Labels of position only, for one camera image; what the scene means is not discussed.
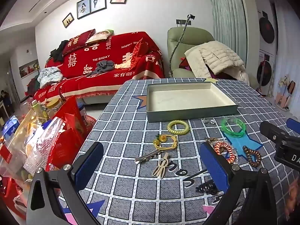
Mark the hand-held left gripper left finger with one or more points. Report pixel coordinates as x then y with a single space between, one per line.
88 167

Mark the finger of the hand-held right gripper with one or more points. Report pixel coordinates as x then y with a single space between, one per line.
273 132
294 124

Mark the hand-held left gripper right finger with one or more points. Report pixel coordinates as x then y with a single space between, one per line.
215 166

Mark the green translucent bangle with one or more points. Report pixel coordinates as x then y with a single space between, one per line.
226 130

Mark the beige hair claw clip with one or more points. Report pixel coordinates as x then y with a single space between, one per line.
161 165

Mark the silver metal hair clip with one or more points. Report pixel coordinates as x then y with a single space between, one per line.
146 157

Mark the shallow grey-green tray box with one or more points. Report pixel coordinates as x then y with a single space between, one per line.
187 98

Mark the small clear jewelry packet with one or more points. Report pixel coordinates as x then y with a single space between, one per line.
208 121

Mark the black hair claw clip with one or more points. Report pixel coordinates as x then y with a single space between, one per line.
205 187

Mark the cartoon cardboard figure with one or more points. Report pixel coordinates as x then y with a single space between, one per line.
284 91

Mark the grey checkered tablecloth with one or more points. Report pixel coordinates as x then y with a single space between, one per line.
131 131

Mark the white washing machine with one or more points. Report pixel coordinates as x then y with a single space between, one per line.
266 75

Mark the clear plastic bag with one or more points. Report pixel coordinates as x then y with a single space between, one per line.
28 145

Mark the yellow lid jar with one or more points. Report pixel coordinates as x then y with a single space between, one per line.
55 103

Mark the green drink bottle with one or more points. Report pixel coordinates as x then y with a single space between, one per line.
38 109

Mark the blue box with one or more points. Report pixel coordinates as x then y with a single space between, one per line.
10 125

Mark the white down jacket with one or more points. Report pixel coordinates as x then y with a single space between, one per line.
218 56

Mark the pale blue-white garment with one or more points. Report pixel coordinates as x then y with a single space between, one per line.
49 76

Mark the white dryer machine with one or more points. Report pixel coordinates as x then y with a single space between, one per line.
267 28

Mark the grey garment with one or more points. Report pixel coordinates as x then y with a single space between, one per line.
103 66

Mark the red covered sofa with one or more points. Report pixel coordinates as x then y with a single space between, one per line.
105 63

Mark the black garment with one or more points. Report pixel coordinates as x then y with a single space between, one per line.
58 50

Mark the red satin pillow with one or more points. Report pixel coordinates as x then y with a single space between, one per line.
139 54

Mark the red embroidered pillow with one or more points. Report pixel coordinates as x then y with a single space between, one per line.
75 43

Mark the pale green curtain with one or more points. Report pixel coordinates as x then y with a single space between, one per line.
225 16

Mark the green armchair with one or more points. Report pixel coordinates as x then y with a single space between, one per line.
182 39

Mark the gooseneck phone holder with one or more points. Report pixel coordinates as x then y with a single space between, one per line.
178 42

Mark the cream photo print pillow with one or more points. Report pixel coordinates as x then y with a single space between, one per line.
99 36

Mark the wall poster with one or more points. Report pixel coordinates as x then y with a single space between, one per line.
28 69

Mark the small black picture frame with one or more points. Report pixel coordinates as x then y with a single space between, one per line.
68 20

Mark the tall black picture frame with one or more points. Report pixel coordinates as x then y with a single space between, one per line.
98 1
83 7

